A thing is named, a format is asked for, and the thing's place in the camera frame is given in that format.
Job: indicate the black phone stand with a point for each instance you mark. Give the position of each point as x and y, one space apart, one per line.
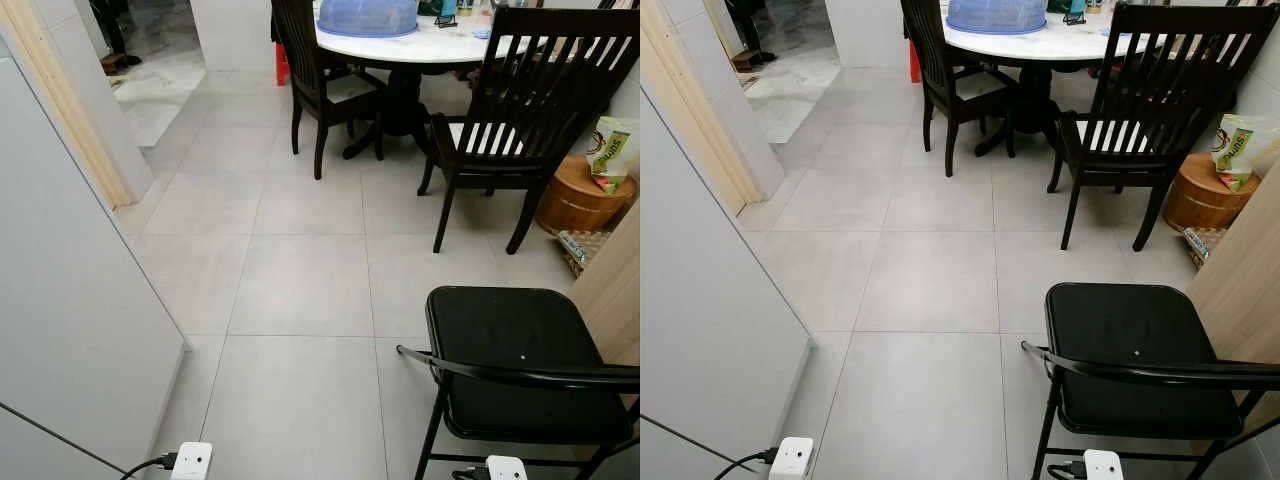
1075 15
446 18

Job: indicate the black folding chair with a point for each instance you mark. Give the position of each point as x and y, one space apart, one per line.
1130 335
510 340

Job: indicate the dark wooden dining chair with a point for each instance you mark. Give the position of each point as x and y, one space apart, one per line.
925 50
560 22
295 50
1190 18

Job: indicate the blue plastic food cover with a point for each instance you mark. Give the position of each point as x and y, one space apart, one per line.
995 14
368 15

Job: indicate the round white dining table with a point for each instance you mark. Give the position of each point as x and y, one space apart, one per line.
1040 45
420 48

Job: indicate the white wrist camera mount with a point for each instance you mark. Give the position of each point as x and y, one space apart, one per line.
792 460
192 462
507 470
1103 467

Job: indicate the cardboard egg tray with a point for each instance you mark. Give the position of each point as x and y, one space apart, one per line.
578 250
1203 245

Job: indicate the red plastic stool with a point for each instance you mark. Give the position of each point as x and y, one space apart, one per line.
282 65
914 62

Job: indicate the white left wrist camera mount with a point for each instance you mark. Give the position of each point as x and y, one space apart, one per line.
192 462
792 460

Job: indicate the person legs dark trousers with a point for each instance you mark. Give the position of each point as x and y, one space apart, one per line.
745 22
110 25

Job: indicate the light wooden door frame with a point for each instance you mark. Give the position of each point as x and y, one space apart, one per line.
72 100
697 100

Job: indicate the light wooden board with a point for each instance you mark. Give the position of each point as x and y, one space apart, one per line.
1245 300
615 300

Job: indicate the green snack bag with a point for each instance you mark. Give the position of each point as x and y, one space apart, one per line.
610 150
1235 148

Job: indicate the round wooden stool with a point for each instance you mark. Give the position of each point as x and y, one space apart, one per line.
1200 205
575 205

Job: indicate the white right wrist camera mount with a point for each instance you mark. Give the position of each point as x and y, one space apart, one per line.
507 470
1103 467

